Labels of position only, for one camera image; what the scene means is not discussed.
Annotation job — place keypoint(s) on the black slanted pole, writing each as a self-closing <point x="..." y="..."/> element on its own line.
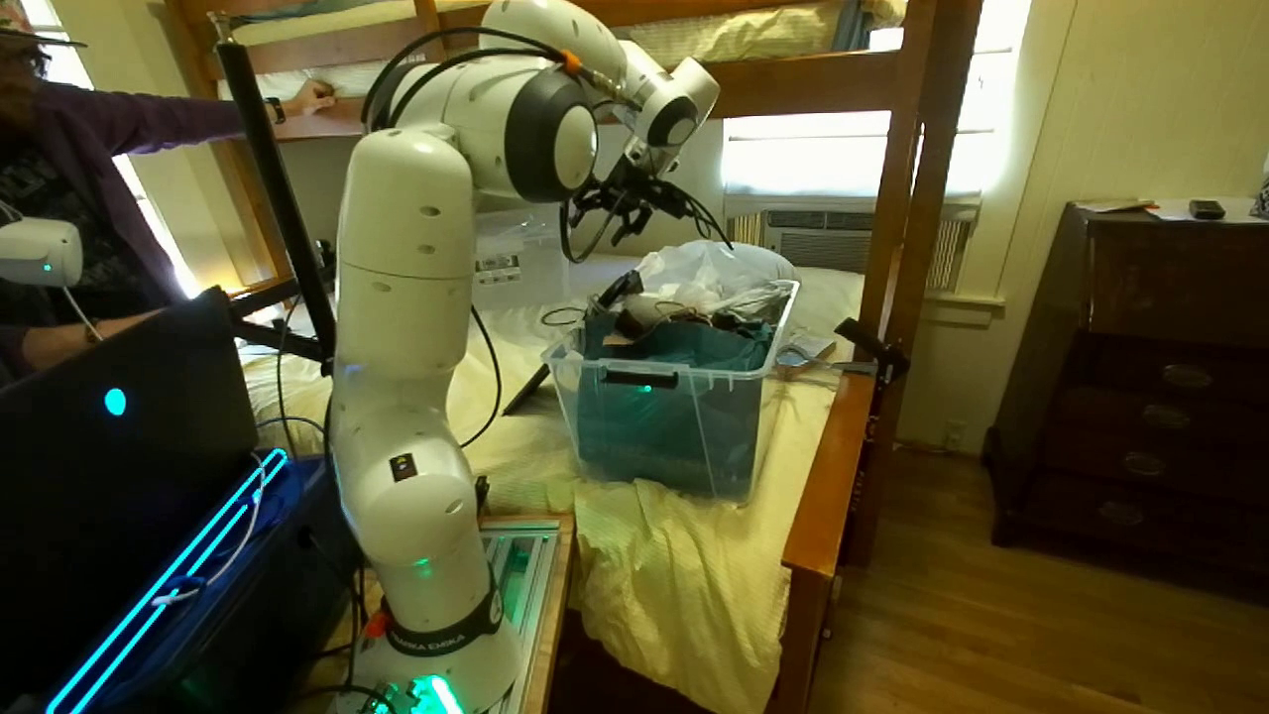
<point x="279" y="198"/>

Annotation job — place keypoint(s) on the wooden bunk bed frame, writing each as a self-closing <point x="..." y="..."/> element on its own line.
<point x="914" y="198"/>

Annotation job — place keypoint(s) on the pale yellow bed sheet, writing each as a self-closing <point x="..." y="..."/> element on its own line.
<point x="659" y="580"/>

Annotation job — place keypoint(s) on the black laptop computer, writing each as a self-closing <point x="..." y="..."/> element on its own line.
<point x="119" y="515"/>

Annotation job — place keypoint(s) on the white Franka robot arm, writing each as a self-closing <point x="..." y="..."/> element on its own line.
<point x="397" y="332"/>

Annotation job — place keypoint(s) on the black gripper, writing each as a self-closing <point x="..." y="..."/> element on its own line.
<point x="630" y="193"/>

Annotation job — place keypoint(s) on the window air conditioner unit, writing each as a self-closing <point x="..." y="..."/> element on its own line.
<point x="817" y="239"/>

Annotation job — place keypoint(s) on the teal green cloth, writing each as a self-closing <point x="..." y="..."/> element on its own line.
<point x="659" y="422"/>

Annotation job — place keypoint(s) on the person in dark shirt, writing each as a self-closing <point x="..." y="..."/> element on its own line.
<point x="92" y="158"/>

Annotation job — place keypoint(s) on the dark wooden dresser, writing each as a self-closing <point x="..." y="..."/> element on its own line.
<point x="1151" y="396"/>

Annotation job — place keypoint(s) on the aluminium robot mounting plate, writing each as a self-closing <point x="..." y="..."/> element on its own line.
<point x="523" y="580"/>

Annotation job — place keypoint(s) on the blue bin with glowing edge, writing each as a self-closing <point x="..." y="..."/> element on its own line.
<point x="264" y="580"/>

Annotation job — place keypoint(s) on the yellow upper bunk mattress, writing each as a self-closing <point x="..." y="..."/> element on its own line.
<point x="739" y="33"/>

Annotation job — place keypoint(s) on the clear plastic storage box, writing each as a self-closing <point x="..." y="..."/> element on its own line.
<point x="687" y="436"/>

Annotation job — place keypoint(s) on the white plastic bag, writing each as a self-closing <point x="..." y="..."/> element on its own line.
<point x="701" y="284"/>

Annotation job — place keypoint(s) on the clear container with label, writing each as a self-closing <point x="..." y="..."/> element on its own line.
<point x="516" y="264"/>

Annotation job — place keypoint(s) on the person's bare hand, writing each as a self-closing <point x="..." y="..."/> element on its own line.
<point x="310" y="98"/>

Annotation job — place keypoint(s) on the black clamp on bed rail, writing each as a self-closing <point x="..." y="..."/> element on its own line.
<point x="873" y="350"/>

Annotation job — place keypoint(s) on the white handheld device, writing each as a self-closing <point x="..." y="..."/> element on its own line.
<point x="36" y="252"/>

